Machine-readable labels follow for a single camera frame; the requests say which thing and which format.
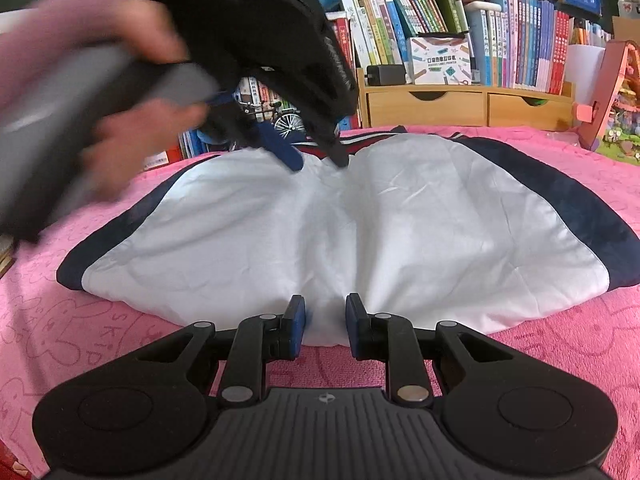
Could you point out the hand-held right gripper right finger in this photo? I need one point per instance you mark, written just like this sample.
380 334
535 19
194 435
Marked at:
353 327

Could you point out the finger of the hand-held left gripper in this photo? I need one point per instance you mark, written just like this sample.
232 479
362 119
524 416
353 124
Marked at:
287 157
332 140

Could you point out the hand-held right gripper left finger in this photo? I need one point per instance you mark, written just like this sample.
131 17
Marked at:
296 322

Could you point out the white navy red jacket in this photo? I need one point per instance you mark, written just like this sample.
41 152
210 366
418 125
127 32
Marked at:
400 235

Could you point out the person's left hand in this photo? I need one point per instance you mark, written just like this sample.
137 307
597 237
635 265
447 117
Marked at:
100 15

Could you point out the small bicycle model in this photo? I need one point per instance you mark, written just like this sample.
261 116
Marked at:
285 125

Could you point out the small blue plush toy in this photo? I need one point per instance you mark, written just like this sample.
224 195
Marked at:
210 136

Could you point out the small black box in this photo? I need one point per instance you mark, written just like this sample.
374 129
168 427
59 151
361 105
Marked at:
385 75

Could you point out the wooden drawer organizer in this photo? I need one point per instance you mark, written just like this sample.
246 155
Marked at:
450 110

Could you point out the white printed box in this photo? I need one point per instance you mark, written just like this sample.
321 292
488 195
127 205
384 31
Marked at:
440 60

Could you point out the row of colourful books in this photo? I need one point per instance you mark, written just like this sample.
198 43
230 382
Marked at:
525 40

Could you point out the white paper sheet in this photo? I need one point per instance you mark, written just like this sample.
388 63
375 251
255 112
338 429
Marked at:
585 70

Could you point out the pink toy house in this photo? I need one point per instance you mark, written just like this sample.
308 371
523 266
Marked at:
620 110

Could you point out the cardboard box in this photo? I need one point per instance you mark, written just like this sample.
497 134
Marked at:
627 30

